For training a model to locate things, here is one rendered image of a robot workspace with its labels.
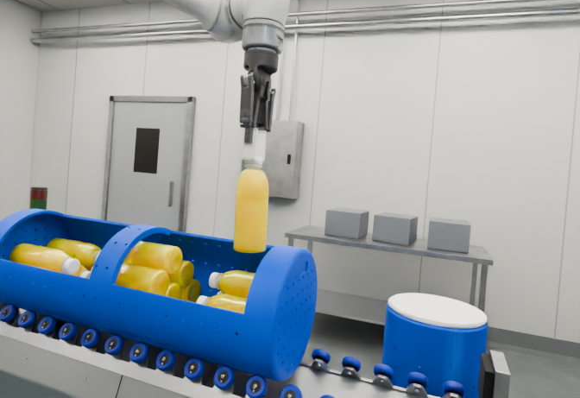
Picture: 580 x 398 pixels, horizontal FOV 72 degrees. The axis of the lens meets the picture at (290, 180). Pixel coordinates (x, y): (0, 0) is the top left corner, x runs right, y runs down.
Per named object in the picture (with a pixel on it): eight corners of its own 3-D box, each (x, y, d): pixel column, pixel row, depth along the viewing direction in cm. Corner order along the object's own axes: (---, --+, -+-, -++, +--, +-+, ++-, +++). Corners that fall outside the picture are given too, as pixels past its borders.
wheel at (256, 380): (268, 376, 81) (271, 379, 83) (249, 371, 83) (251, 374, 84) (261, 401, 79) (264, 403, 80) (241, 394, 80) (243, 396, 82)
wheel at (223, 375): (236, 367, 84) (239, 369, 85) (217, 362, 86) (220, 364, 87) (228, 390, 81) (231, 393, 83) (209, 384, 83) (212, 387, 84)
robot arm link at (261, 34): (290, 33, 90) (288, 60, 90) (254, 34, 93) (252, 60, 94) (274, 16, 82) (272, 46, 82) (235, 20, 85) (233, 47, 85)
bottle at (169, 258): (164, 276, 98) (105, 265, 105) (181, 272, 104) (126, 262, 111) (167, 248, 98) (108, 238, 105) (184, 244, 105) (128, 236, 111)
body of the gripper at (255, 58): (269, 45, 82) (266, 91, 82) (285, 58, 90) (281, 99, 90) (236, 47, 85) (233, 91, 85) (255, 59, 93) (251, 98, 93)
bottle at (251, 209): (266, 253, 84) (270, 164, 85) (232, 251, 84) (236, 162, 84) (265, 248, 91) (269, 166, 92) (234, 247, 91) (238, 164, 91)
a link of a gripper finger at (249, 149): (258, 128, 86) (256, 128, 85) (255, 161, 86) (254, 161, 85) (245, 128, 87) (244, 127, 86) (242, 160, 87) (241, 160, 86)
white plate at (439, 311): (503, 313, 118) (503, 318, 118) (420, 288, 140) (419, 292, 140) (457, 331, 101) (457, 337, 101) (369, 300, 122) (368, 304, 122)
